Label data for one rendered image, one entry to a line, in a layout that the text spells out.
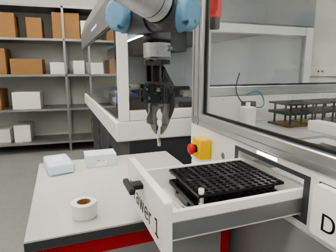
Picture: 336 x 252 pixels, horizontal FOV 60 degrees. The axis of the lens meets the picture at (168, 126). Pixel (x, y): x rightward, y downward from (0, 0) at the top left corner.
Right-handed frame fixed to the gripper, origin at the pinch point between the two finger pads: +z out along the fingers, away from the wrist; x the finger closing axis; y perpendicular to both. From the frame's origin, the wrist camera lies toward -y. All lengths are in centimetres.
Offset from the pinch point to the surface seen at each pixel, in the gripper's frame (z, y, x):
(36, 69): -16, -269, -251
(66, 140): 84, -277, -217
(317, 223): 13.6, 20.4, 39.5
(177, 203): 13.7, 18.6, 9.6
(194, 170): 8.5, 9.7, 12.0
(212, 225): 13.2, 27.3, 18.6
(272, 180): 8.4, 11.8, 31.2
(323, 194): 7.1, 21.0, 39.8
